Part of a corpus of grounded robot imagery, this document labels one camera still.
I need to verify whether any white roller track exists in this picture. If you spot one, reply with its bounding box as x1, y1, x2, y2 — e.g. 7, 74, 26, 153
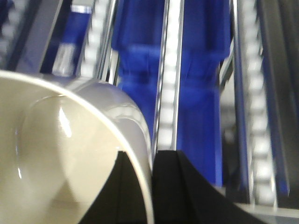
152, 0, 185, 154
79, 0, 118, 81
232, 0, 277, 208

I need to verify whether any white roller track right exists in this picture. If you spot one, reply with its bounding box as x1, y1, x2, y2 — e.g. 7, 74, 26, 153
232, 0, 277, 208

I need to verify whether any white roller track left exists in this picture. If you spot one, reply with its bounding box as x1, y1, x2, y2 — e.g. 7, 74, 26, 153
79, 0, 118, 81

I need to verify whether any white roller track centre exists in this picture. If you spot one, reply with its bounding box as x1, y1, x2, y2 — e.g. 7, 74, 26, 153
152, 0, 185, 154

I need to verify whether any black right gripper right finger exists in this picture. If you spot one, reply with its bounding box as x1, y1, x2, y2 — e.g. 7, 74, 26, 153
152, 150, 262, 224

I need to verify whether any white plastic bin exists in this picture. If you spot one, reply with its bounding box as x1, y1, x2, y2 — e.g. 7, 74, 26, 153
0, 70, 154, 224

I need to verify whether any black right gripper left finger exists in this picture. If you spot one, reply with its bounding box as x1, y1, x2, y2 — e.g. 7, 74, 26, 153
80, 151, 147, 224

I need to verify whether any blue crate on rollers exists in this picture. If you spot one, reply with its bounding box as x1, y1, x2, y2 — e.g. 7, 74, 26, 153
112, 0, 230, 186

